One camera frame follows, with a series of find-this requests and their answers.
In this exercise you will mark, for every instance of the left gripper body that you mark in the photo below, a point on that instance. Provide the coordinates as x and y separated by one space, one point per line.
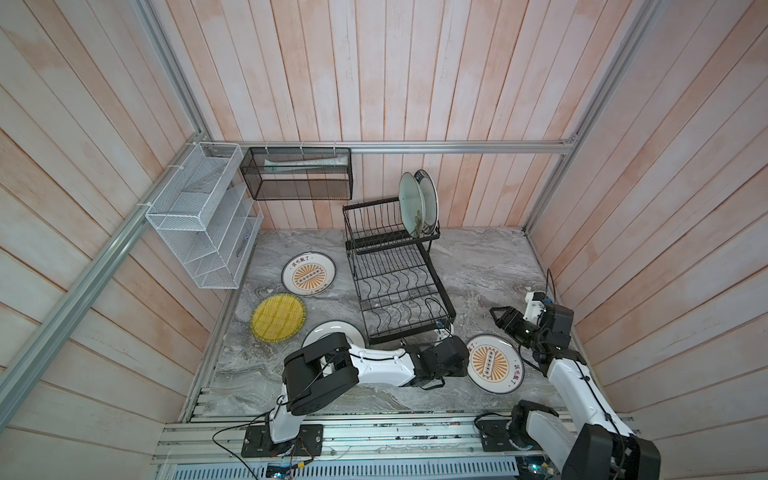
458 370

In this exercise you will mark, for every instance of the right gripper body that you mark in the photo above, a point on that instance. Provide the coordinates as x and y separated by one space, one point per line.
521 330

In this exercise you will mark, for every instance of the orange sunburst plate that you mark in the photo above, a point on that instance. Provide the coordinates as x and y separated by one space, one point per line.
494 364
308 273

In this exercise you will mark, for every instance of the black two-tier dish rack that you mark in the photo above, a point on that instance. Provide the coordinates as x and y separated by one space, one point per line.
399 290

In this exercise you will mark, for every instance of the white plate green clover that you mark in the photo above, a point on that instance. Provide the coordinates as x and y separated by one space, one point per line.
352 333

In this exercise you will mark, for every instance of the mint green flower plate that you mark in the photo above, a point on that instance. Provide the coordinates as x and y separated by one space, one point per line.
412 205

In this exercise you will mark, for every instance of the green rim white plate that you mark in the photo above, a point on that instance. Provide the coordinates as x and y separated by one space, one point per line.
431 204

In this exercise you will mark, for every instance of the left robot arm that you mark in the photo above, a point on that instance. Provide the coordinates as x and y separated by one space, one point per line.
319 373

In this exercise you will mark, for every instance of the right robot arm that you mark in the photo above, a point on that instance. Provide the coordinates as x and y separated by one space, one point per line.
602 446

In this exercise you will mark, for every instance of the yellow round plate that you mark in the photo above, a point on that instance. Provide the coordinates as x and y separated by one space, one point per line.
278 318

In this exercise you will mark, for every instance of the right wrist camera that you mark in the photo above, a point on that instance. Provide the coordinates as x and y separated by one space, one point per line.
535 305

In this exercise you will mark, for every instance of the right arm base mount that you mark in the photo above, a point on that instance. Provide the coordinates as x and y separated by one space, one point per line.
498 435

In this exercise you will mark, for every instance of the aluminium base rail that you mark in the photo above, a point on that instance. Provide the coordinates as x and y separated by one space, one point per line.
345 437

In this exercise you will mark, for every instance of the black mesh wall basket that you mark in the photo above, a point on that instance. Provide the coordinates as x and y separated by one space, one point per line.
298 173

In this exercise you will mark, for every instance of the white wire mesh shelf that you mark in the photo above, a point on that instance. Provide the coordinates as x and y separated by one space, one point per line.
207 222

